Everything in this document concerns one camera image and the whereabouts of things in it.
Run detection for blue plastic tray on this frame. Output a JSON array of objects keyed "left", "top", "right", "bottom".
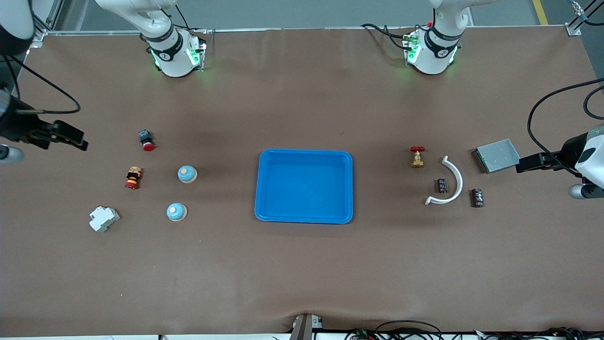
[{"left": 254, "top": 149, "right": 354, "bottom": 224}]

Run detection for grey metal box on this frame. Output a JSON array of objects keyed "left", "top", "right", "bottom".
[{"left": 471, "top": 138, "right": 521, "bottom": 174}]

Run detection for white curved plastic clip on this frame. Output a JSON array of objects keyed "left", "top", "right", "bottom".
[{"left": 425, "top": 156, "right": 464, "bottom": 206}]

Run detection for red push button grey base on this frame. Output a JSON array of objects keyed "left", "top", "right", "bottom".
[{"left": 138, "top": 129, "right": 156, "bottom": 152}]

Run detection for red emergency stop orange base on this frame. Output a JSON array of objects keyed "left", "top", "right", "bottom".
[{"left": 125, "top": 166, "right": 143, "bottom": 190}]

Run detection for white circuit breaker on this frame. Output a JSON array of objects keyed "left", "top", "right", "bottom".
[{"left": 89, "top": 206, "right": 121, "bottom": 233}]

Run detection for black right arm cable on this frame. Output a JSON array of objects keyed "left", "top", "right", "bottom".
[{"left": 0, "top": 54, "right": 82, "bottom": 115}]

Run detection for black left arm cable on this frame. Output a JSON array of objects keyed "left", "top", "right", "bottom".
[{"left": 527, "top": 78, "right": 604, "bottom": 166}]

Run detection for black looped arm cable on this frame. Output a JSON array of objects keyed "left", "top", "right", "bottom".
[{"left": 583, "top": 86, "right": 604, "bottom": 120}]

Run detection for aluminium frame post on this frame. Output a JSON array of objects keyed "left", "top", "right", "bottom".
[
  {"left": 31, "top": 0, "right": 64, "bottom": 48},
  {"left": 566, "top": 0, "right": 604, "bottom": 36}
]

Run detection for black cable bundle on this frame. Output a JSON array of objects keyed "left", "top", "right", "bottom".
[{"left": 474, "top": 327, "right": 604, "bottom": 340}]

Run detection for black looped floor cable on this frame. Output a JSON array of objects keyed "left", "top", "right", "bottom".
[{"left": 375, "top": 320, "right": 443, "bottom": 340}]

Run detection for black arm base cables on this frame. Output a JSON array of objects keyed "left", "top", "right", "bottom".
[{"left": 361, "top": 23, "right": 414, "bottom": 50}]

